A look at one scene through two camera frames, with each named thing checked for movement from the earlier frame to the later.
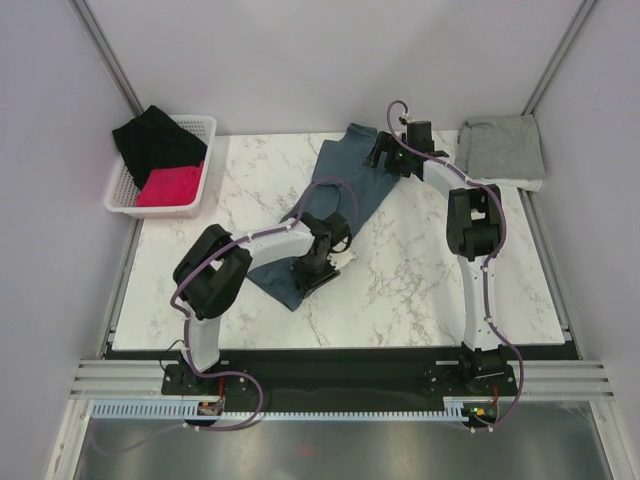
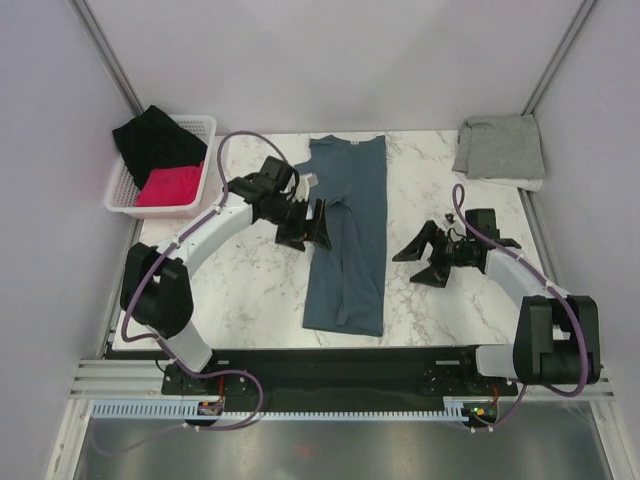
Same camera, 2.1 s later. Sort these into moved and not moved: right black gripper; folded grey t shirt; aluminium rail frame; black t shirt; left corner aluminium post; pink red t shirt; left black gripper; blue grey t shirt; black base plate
Moved: blue grey t shirt; left black gripper; right black gripper
Not moved: black t shirt; aluminium rail frame; left corner aluminium post; folded grey t shirt; pink red t shirt; black base plate
